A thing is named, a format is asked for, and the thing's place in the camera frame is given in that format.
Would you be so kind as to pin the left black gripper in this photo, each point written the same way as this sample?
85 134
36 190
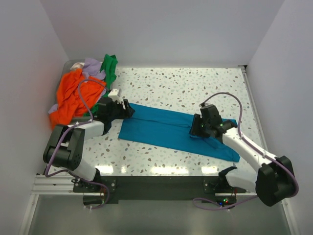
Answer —
127 113

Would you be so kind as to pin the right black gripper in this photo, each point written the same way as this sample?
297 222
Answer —
194 129

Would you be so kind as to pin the blue t shirt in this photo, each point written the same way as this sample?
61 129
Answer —
170 129

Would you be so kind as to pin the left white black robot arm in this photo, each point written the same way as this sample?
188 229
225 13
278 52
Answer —
64 150

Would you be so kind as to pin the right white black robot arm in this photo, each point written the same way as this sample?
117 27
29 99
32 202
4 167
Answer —
273 179

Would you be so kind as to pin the green t shirt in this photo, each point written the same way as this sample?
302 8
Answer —
108 65

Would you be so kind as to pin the orange t shirt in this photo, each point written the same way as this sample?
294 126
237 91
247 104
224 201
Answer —
74 96

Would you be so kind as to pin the pale pink t shirt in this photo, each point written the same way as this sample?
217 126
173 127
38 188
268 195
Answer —
78 65

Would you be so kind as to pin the clear plastic bin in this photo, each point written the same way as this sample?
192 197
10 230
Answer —
66 69

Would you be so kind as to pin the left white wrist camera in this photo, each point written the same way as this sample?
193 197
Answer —
115 95

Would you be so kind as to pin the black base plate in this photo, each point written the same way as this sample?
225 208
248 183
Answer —
160 188

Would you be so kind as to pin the aluminium frame rail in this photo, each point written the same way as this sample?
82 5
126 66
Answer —
60 184

